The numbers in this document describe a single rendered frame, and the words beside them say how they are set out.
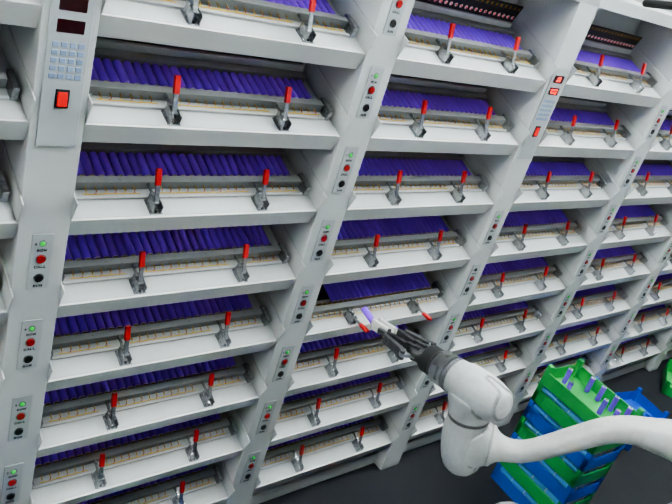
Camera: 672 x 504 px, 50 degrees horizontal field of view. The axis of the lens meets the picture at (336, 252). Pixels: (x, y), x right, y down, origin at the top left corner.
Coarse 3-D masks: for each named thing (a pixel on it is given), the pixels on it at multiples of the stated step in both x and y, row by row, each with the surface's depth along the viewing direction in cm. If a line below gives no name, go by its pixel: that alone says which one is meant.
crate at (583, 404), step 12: (552, 372) 261; (564, 372) 270; (576, 372) 272; (588, 372) 270; (552, 384) 259; (564, 384) 267; (576, 384) 270; (600, 384) 266; (564, 396) 256; (576, 396) 252; (588, 396) 264; (612, 396) 262; (576, 408) 252; (588, 408) 248; (624, 408) 258; (588, 420) 248
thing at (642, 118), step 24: (648, 24) 251; (648, 48) 252; (648, 120) 254; (648, 144) 261; (624, 168) 262; (624, 192) 270; (600, 216) 270; (600, 240) 279; (576, 264) 279; (576, 288) 289; (552, 312) 289; (552, 336) 299; (528, 384) 311
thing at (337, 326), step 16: (432, 272) 242; (432, 288) 240; (448, 288) 237; (400, 304) 227; (432, 304) 235; (448, 304) 238; (320, 320) 206; (336, 320) 209; (400, 320) 225; (416, 320) 232; (320, 336) 205; (336, 336) 211
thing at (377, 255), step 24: (432, 216) 232; (456, 216) 233; (336, 240) 199; (360, 240) 203; (384, 240) 209; (408, 240) 215; (432, 240) 224; (456, 240) 231; (336, 264) 196; (360, 264) 201; (384, 264) 206; (408, 264) 212; (432, 264) 219; (456, 264) 228
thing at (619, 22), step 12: (504, 0) 206; (516, 0) 209; (600, 12) 237; (612, 12) 241; (492, 24) 209; (600, 24) 240; (612, 24) 244; (624, 24) 248; (636, 24) 253; (0, 36) 132; (108, 48) 145; (600, 48) 247
